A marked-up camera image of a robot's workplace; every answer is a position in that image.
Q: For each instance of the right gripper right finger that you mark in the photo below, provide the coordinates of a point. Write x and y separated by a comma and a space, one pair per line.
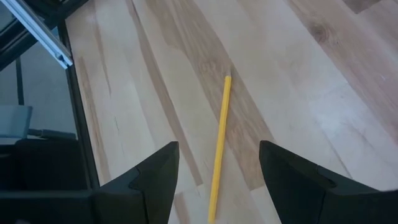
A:
304, 193

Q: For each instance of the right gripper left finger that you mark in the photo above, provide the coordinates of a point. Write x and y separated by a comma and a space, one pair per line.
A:
146, 193

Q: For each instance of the yellow pencil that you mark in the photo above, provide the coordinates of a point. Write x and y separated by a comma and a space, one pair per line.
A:
220, 146

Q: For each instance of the black chair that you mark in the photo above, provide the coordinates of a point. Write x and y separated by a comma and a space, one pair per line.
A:
46, 165

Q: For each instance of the grey box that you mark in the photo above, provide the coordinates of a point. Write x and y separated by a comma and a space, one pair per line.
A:
14, 121

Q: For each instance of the silver aluminium extrusion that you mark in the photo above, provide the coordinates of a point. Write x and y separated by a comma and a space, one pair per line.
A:
40, 32

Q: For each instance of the black table edge rail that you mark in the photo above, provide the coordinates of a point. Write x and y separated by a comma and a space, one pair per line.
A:
79, 118

